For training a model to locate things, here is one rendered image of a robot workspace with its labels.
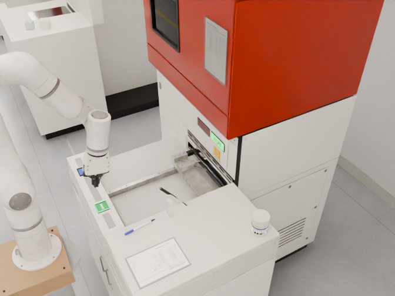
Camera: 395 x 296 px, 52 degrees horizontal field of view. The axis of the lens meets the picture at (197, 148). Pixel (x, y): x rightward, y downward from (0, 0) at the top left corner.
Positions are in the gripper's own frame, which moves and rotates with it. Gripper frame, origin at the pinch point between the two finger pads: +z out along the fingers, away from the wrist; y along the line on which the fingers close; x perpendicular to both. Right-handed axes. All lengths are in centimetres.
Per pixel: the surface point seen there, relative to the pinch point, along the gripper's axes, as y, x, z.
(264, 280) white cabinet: -62, 50, 32
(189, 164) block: -52, -11, 10
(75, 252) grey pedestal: 9.4, 6.3, 32.3
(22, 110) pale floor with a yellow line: -13, -253, 112
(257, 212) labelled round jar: -51, 42, -5
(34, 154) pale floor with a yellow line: -9, -177, 112
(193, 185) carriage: -49, 1, 14
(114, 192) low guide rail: -15.9, -17.0, 24.1
